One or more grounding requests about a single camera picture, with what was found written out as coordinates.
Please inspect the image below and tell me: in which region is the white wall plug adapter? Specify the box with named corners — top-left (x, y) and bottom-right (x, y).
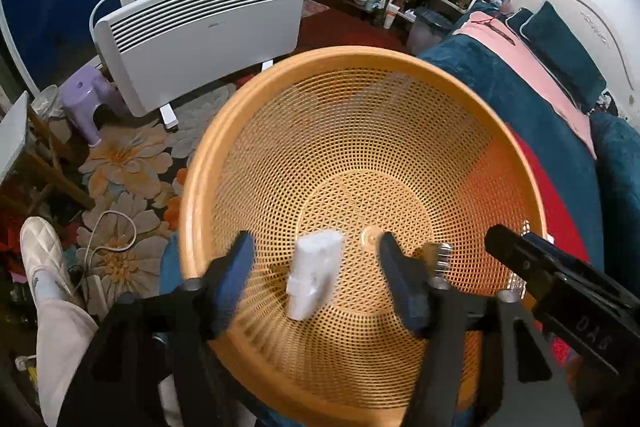
top-left (286, 229), bottom-right (345, 321)

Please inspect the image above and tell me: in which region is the orange mesh basket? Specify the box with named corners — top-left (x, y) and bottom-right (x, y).
top-left (179, 46), bottom-right (547, 426)

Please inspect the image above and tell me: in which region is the pack of AA batteries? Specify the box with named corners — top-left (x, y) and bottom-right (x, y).
top-left (421, 243), bottom-right (452, 279)

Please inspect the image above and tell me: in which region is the red patterned cloth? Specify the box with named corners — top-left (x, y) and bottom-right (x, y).
top-left (508, 126), bottom-right (590, 262)

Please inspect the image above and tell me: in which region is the blue velvet blanket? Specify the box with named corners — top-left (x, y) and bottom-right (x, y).
top-left (419, 4), bottom-right (639, 293)

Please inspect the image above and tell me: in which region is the white slipper foot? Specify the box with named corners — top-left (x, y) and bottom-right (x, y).
top-left (20, 217), bottom-right (75, 307)

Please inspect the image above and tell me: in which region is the floral floor rug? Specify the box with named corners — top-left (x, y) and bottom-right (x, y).
top-left (62, 83), bottom-right (236, 314)

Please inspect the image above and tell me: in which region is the purple plastic stool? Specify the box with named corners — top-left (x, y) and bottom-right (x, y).
top-left (60, 66), bottom-right (129, 147)

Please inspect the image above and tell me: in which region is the blue pillow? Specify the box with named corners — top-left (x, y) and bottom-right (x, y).
top-left (506, 1), bottom-right (606, 114)

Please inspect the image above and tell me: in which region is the pink blanket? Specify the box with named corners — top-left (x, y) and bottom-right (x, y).
top-left (452, 11), bottom-right (597, 159)

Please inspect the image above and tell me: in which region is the white panel heater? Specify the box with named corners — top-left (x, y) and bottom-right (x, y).
top-left (89, 0), bottom-right (304, 117)

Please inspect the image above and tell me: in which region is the grey trash bin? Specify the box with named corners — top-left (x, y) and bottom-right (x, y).
top-left (407, 8), bottom-right (452, 56)

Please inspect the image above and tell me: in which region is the white power cable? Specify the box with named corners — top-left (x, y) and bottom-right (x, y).
top-left (69, 208), bottom-right (139, 298)

